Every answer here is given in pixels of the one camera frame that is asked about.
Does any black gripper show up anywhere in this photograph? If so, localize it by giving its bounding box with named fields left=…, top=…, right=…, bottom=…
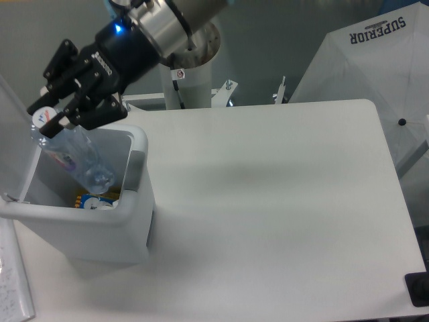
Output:
left=27, top=19, right=161, bottom=138

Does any clear plastic bottle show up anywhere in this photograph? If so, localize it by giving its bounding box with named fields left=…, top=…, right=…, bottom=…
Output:
left=31, top=107, right=116, bottom=195

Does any clear plastic wrapper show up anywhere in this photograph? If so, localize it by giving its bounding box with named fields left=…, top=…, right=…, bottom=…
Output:
left=97, top=200, right=119, bottom=211

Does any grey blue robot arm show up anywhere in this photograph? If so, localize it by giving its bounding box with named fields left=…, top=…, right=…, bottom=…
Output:
left=27, top=1, right=230, bottom=138

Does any white trash can lid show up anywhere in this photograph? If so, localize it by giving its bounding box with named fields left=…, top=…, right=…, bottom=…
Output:
left=1, top=78, right=40, bottom=203

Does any white plastic trash can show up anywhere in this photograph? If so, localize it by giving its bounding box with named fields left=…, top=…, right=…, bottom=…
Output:
left=1, top=123, right=156, bottom=263

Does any blue yellow snack package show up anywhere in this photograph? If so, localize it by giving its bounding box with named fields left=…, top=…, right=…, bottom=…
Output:
left=74, top=189, right=120, bottom=210

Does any white superior umbrella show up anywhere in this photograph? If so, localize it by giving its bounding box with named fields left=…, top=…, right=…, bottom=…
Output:
left=290, top=2, right=428, bottom=164

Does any black device at edge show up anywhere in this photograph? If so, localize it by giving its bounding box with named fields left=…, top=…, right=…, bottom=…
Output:
left=405, top=272, right=428, bottom=307

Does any black cable on pedestal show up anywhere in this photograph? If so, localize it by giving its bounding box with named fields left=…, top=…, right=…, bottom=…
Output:
left=169, top=53, right=186, bottom=110

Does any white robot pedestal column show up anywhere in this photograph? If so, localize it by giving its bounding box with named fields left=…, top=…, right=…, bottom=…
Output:
left=160, top=22, right=221, bottom=95

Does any white metal base frame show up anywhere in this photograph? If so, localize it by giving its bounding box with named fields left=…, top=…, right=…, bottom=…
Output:
left=123, top=79, right=239, bottom=111

